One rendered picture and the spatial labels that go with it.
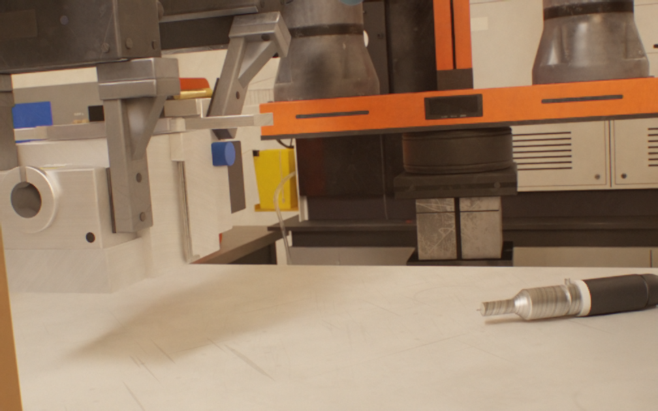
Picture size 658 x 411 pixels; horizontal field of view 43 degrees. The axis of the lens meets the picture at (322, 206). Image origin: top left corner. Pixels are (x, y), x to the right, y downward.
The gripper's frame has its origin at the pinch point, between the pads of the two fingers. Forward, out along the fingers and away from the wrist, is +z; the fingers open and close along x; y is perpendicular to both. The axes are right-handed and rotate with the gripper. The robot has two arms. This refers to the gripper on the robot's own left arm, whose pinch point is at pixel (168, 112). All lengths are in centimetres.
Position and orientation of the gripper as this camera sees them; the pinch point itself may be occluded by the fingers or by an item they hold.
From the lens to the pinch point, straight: 66.7
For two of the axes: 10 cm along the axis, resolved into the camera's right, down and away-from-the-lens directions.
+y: -2.9, -5.3, -8.0
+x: 9.5, -0.2, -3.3
